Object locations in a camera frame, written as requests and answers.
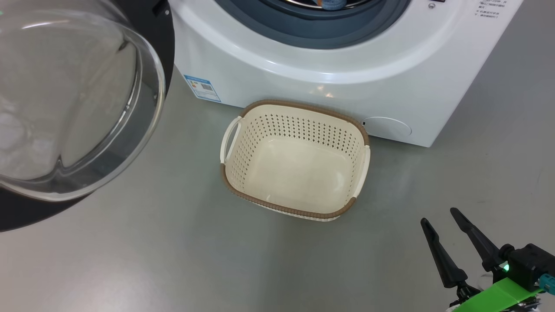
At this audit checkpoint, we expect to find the grey rubber door gasket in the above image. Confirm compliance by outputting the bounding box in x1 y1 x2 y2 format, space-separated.
215 0 411 49

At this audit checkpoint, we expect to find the black round glass washer door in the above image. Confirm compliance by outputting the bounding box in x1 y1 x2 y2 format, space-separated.
0 0 175 232

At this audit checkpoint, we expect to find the white front-load washing machine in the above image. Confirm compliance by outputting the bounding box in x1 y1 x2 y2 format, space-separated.
167 0 525 148

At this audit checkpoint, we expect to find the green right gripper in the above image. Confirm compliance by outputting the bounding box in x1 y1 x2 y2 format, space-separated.
420 207 542 312

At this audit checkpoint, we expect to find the stainless steel washing machine drum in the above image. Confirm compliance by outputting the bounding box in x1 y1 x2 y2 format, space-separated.
284 0 382 10

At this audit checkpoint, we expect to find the cream perforated laundry basket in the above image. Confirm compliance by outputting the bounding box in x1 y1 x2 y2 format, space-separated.
220 99 371 222

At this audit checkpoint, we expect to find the blue energy label sticker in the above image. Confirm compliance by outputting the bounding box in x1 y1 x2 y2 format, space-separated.
183 75 222 103

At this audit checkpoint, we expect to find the black text instruction label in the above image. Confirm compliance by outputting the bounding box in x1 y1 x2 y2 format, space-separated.
473 0 508 22

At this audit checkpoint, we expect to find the round white filter cover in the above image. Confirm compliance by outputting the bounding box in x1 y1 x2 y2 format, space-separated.
362 116 412 140

